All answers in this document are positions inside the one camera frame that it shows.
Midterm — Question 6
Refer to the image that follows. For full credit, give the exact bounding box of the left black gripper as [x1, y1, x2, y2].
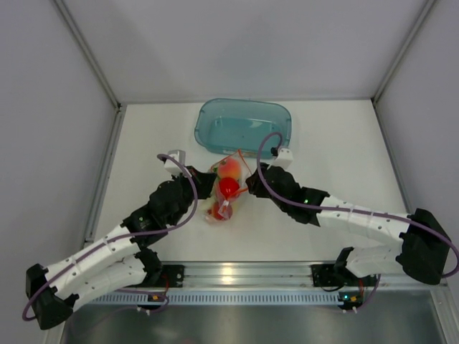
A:
[168, 166, 217, 226]

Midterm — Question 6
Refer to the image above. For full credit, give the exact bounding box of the clear zip top bag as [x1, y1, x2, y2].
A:
[200, 150, 251, 224]

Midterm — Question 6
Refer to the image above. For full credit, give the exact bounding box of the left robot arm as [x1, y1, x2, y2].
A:
[22, 166, 217, 330]

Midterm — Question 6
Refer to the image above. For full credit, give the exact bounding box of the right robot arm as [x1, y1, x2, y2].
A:
[246, 163, 450, 285]

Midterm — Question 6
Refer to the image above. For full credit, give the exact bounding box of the red fake pepper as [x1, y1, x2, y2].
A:
[218, 177, 240, 199]

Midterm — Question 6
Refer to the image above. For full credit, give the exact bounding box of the teal plastic bin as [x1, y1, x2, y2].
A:
[194, 98, 292, 158]

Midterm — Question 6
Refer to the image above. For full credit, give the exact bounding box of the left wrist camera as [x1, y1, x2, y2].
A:
[164, 149, 186, 176]

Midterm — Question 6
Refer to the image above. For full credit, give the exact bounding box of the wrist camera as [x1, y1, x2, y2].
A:
[271, 147, 293, 170]
[164, 149, 186, 176]

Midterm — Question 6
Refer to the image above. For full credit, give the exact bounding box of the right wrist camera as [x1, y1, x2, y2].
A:
[271, 147, 293, 170]

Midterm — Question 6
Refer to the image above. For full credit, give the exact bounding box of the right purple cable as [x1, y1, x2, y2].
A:
[256, 132, 459, 279]

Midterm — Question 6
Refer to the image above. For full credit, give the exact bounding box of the aluminium mounting rail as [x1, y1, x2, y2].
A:
[143, 260, 445, 288]

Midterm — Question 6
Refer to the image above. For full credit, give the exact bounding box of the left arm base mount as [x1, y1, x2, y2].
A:
[156, 264, 185, 288]

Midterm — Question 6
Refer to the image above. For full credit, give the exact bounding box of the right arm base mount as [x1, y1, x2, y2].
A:
[311, 264, 344, 292]

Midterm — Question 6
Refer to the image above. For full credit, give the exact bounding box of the slotted cable duct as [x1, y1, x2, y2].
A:
[90, 290, 359, 306]

